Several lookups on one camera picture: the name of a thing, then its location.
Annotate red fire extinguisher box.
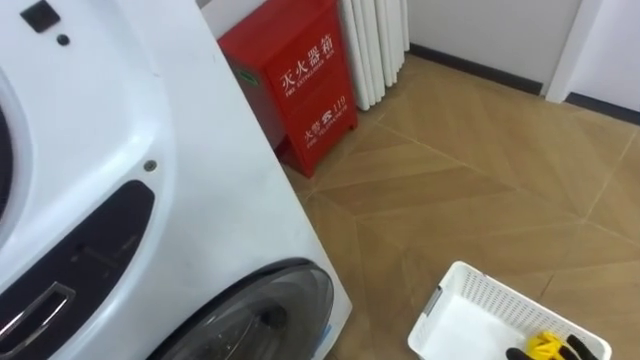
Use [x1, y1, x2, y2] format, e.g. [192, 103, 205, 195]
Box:
[217, 0, 359, 179]

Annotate yellow cloth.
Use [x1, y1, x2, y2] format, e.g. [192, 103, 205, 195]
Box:
[525, 331, 572, 360]

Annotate white stacked washing machines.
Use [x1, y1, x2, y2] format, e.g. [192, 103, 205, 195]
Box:
[0, 0, 353, 360]

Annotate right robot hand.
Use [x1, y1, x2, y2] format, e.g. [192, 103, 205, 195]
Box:
[505, 334, 597, 360]

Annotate white perforated plastic basket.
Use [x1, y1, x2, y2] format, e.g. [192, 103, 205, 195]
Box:
[407, 260, 613, 360]

